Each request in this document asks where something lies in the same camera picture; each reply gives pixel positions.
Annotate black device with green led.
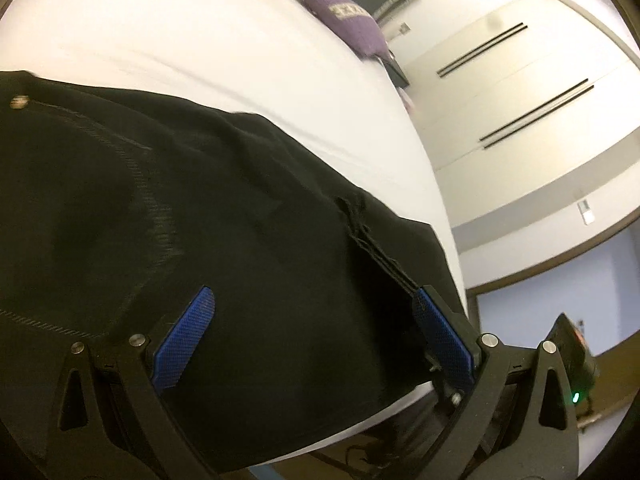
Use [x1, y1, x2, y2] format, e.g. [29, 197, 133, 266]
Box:
[544, 313, 599, 406]

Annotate black denim pants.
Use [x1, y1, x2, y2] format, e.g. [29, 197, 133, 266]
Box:
[1, 72, 462, 475]

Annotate purple cushion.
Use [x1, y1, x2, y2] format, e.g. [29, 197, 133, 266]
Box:
[303, 0, 392, 61]

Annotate white wardrobe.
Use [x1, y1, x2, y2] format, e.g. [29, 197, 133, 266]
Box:
[392, 0, 639, 252]

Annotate white wall switch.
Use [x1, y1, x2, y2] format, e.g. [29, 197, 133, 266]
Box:
[577, 200, 596, 226]

